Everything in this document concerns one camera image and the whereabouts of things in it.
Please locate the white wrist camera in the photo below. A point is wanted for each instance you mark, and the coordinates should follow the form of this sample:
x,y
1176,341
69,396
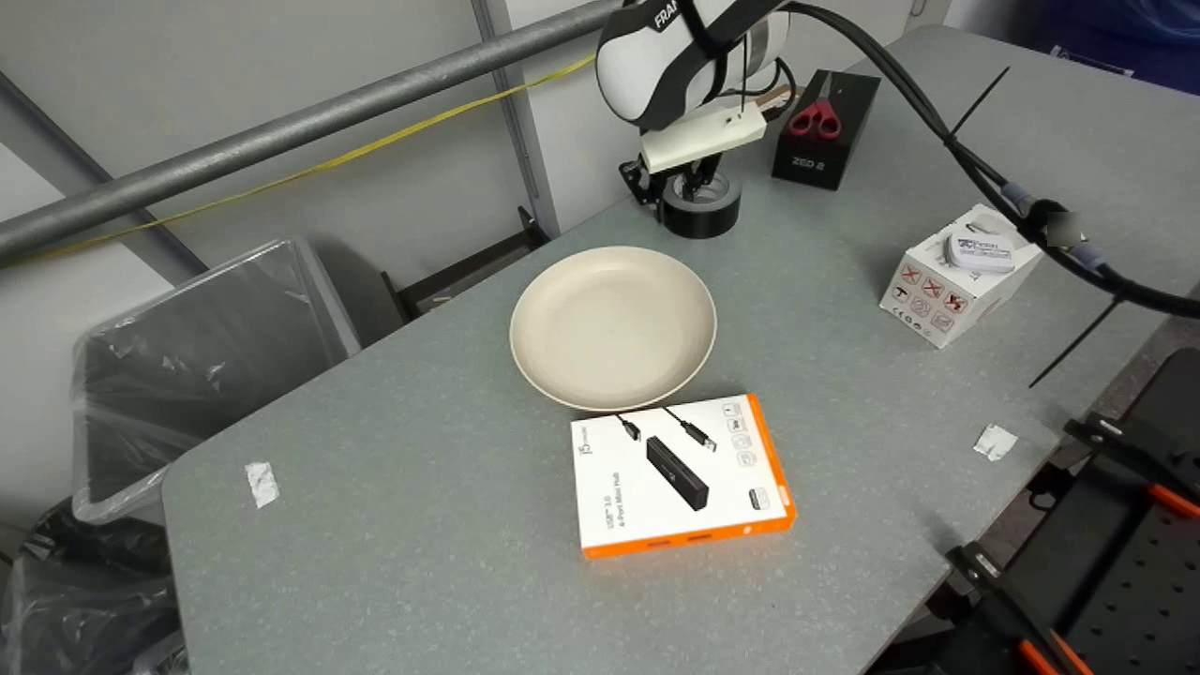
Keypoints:
x,y
704,136

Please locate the orange white usb hub box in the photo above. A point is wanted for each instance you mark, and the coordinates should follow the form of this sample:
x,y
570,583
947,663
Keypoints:
x,y
680,482

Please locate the beige round plate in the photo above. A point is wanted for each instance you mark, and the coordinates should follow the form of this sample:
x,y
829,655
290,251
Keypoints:
x,y
611,328

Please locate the grey diagonal beam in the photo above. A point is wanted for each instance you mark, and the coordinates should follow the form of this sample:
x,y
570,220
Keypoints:
x,y
96,190

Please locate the grey vertical post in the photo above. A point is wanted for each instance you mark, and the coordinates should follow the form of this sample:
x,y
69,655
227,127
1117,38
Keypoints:
x,y
515,115

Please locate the black box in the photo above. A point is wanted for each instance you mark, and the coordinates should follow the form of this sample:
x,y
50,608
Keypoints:
x,y
826,136

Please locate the grey bin with plastic liner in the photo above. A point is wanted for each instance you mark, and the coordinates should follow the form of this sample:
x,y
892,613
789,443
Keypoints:
x,y
207,376

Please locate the orange black clamp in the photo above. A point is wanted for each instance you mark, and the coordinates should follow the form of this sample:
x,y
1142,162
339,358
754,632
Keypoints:
x,y
1130,471
1019,613

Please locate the thin black zip tie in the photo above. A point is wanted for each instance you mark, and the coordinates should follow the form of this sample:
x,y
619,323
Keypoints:
x,y
977,101
1074,341

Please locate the black perforated board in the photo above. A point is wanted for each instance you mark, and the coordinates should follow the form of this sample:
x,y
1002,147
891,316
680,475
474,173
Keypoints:
x,y
1145,575

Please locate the grey metal pipe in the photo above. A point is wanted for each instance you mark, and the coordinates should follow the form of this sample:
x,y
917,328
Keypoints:
x,y
285,131

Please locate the black garbage bag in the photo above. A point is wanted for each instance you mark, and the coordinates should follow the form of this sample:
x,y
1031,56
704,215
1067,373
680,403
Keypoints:
x,y
69,602

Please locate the small white product box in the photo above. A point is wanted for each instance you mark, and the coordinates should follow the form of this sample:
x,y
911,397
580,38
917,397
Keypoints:
x,y
957,273

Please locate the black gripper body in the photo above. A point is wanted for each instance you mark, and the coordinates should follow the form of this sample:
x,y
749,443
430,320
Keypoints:
x,y
684,170

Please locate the black tape roll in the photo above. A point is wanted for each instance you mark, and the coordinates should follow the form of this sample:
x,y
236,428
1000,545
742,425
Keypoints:
x,y
699,215

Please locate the white tape label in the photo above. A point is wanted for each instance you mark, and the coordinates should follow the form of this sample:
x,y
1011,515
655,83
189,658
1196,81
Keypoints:
x,y
261,483
995,443

